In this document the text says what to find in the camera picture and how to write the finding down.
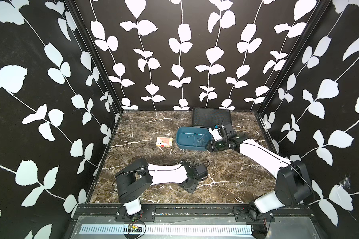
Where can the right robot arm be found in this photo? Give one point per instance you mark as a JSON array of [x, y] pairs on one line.
[[293, 183]]

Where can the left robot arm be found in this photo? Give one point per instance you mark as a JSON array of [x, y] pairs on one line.
[[136, 178]]

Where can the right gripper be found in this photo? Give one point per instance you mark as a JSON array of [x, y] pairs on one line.
[[212, 146]]

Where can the black front mounting rail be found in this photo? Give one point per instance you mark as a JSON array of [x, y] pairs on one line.
[[152, 212]]

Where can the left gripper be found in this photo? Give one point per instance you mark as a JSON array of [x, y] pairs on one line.
[[191, 190]]

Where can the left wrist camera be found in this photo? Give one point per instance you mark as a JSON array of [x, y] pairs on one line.
[[201, 172]]

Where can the small card box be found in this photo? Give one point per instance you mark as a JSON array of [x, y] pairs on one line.
[[164, 141]]

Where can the white perforated strip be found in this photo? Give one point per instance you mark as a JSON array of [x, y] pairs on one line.
[[178, 230]]

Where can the teal plastic storage box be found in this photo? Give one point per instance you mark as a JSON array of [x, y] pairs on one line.
[[193, 138]]

